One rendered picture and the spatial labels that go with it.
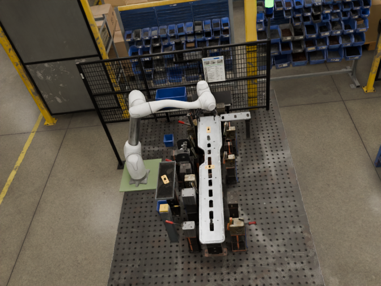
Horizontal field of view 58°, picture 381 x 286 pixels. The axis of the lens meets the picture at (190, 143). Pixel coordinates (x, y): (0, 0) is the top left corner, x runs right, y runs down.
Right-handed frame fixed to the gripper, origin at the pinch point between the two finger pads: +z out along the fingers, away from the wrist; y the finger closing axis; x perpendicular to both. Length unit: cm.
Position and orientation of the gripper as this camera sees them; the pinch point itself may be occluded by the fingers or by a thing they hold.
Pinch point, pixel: (206, 119)
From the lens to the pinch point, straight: 320.6
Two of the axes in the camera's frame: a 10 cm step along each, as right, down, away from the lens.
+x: 0.1, -7.1, 7.1
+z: 1.4, 7.0, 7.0
